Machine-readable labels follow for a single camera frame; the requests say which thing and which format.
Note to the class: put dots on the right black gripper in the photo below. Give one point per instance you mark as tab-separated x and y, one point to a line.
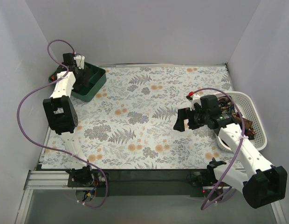
189	120

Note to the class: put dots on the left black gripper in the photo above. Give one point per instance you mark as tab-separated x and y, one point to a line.
83	76

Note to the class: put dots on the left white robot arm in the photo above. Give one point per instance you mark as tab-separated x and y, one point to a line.
62	118

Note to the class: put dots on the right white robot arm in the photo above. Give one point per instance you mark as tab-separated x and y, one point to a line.
262	183

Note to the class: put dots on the green divided organizer tray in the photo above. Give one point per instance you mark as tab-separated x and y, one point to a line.
93	84

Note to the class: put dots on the floral patterned table mat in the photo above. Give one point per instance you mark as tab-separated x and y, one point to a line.
129	122

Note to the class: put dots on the white perforated plastic basket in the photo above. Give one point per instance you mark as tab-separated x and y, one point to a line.
248	111

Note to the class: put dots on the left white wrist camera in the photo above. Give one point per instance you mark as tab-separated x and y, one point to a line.
80	60

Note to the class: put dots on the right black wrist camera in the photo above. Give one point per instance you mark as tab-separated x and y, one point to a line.
210	105

